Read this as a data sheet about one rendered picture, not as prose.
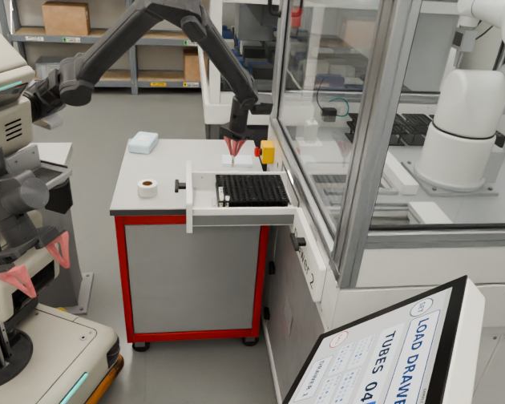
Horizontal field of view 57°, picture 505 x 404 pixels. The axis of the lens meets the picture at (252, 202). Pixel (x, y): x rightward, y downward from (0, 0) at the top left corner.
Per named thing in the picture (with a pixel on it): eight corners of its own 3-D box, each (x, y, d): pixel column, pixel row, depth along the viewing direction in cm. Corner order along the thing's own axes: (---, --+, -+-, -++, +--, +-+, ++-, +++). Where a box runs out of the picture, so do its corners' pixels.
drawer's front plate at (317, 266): (313, 303, 116) (320, 268, 111) (291, 236, 141) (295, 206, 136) (320, 303, 117) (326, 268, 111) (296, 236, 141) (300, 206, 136)
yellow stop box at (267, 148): (260, 163, 179) (261, 147, 175) (258, 156, 185) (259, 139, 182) (273, 164, 180) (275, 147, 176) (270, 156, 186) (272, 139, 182)
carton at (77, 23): (45, 35, 461) (40, 5, 447) (50, 29, 488) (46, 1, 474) (87, 37, 469) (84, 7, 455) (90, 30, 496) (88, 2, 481)
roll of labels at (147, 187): (134, 193, 169) (133, 183, 167) (147, 186, 174) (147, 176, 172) (148, 199, 166) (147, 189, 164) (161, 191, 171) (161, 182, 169)
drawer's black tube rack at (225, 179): (218, 218, 144) (218, 200, 141) (215, 191, 159) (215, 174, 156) (287, 217, 147) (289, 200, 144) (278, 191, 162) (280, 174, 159)
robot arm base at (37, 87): (45, 82, 131) (13, 93, 121) (62, 68, 127) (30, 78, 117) (64, 108, 133) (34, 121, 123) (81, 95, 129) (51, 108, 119)
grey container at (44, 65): (37, 79, 481) (34, 62, 472) (42, 71, 506) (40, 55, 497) (77, 79, 488) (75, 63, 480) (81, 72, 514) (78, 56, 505)
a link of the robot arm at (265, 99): (240, 74, 139) (245, 98, 136) (276, 76, 143) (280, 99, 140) (231, 98, 149) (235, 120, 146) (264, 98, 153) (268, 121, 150)
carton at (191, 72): (184, 81, 510) (184, 55, 496) (183, 73, 537) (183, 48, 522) (221, 82, 518) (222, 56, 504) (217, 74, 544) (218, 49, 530)
